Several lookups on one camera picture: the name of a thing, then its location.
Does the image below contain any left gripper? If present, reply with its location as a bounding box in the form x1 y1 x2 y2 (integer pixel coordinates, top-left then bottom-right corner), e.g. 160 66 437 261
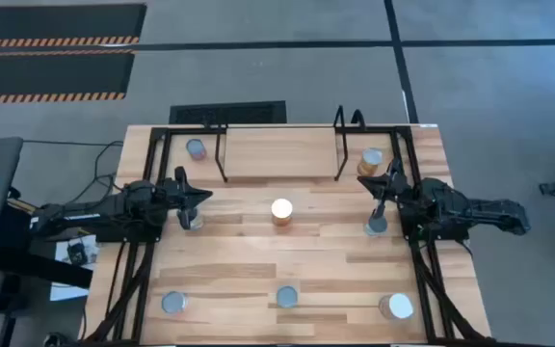
160 181 214 230

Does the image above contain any tin can silver lid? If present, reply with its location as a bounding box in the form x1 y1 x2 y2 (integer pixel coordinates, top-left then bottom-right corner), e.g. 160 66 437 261
160 290 190 317
276 284 300 309

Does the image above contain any green polka dot can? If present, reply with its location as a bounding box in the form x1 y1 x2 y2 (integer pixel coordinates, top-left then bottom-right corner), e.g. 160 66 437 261
364 215 389 237

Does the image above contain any black support beam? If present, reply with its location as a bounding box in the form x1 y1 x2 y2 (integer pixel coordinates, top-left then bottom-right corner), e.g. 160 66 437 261
0 206 95 290

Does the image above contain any orange corn can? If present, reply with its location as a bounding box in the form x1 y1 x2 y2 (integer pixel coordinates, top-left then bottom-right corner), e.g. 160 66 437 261
270 198 294 227
357 147 384 178

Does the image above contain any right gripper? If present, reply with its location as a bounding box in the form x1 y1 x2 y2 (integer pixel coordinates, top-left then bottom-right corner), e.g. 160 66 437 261
357 173 407 224

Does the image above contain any black floor cable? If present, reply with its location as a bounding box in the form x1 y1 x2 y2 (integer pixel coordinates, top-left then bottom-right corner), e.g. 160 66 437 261
21 138 127 203

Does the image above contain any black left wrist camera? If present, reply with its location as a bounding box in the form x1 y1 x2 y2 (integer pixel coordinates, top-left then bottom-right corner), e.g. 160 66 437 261
172 165 190 188

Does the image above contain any wide tin can tan label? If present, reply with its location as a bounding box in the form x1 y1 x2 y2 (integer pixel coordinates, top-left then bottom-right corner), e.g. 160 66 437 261
378 292 415 321

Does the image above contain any black floor vent grate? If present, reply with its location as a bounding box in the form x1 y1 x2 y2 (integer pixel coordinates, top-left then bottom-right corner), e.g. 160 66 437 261
169 99 288 125

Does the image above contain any black hazard-striped floor mat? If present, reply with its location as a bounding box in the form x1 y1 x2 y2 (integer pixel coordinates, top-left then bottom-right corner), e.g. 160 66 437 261
0 2 148 49
0 50 137 105

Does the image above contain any white paper sheet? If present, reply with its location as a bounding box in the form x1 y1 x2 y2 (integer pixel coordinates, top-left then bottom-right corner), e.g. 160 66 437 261
48 234 100 303

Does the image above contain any tall peaches can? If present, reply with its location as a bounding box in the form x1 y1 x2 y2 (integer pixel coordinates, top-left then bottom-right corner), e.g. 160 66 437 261
180 206 206 231

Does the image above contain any small black device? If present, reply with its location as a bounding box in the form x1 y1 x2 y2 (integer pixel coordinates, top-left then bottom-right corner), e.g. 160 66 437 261
66 242 89 265

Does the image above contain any wooden shelf with black legs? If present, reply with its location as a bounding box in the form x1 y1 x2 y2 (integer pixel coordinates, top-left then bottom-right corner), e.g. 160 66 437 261
213 104 368 184

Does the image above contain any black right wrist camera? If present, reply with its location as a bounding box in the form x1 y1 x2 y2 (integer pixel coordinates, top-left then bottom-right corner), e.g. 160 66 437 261
386 157 404 180

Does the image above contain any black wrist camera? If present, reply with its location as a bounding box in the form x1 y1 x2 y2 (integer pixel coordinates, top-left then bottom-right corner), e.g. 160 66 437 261
172 165 190 188
386 157 404 180

